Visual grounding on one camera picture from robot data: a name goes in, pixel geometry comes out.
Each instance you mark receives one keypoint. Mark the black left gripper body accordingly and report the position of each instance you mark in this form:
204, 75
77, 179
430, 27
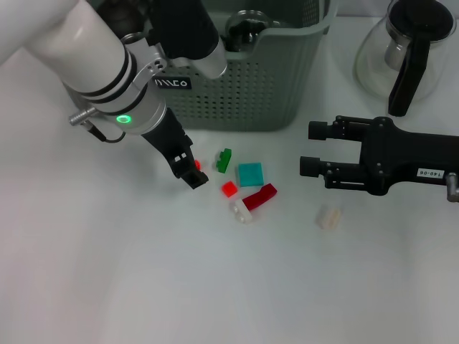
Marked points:
170, 143

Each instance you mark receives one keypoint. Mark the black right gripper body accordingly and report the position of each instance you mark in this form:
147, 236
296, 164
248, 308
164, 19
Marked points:
405, 157

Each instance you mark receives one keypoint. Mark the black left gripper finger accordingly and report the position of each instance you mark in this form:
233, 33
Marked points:
193, 178

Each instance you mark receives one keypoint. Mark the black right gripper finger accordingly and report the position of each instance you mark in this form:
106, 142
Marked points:
337, 173
337, 130

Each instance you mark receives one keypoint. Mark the small red toy brick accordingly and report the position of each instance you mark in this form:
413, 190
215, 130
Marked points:
198, 165
229, 188

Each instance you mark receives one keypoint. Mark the pale translucent toy brick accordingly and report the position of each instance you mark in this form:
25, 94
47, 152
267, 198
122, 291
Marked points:
328, 216

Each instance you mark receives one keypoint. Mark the white toy brick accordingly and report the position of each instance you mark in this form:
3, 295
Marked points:
242, 211

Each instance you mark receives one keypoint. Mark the glass teacup black base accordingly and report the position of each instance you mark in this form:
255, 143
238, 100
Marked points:
132, 37
251, 25

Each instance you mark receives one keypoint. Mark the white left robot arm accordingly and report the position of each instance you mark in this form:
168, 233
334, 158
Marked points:
79, 53

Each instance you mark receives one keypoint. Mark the grey perforated storage bin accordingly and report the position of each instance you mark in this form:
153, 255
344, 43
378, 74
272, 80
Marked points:
269, 82

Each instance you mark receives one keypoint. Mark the green stepped toy brick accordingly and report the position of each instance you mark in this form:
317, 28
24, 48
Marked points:
223, 163

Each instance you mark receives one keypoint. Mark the metal right gripper connector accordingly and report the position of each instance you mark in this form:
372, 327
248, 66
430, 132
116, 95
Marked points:
452, 188

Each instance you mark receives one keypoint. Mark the metal gripper connector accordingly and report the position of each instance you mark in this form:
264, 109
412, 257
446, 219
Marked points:
452, 188
82, 115

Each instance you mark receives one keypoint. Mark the teal square toy plate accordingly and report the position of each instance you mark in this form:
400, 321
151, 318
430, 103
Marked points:
251, 175

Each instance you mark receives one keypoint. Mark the dark red long brick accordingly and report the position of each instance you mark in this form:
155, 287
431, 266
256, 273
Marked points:
260, 197

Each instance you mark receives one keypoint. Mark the metal left gripper connector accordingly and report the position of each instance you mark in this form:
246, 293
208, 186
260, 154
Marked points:
82, 115

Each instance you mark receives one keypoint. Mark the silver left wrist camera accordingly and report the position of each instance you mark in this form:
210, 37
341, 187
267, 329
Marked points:
190, 32

